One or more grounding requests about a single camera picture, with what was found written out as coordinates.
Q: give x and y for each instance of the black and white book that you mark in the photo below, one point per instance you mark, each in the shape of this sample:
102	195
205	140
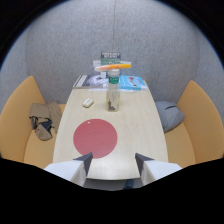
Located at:
90	81

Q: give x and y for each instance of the red round mat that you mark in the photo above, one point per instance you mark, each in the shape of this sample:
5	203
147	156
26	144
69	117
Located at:
95	138

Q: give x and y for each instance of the blue book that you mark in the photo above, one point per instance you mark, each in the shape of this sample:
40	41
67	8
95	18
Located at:
132	82

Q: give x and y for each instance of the brown jacket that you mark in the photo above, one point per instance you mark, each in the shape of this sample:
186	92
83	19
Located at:
44	119

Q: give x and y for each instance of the white eraser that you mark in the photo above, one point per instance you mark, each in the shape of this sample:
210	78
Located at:
88	102

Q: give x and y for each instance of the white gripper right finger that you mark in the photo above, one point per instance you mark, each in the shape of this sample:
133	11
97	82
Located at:
156	168

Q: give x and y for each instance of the orange bench seat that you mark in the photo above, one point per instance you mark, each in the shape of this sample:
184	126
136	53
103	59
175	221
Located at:
28	130
194	131

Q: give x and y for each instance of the clear plastic bottle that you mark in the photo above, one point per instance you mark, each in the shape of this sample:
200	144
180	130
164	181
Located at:
113	96

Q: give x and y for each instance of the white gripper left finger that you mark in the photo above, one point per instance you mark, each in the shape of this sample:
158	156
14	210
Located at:
71	169

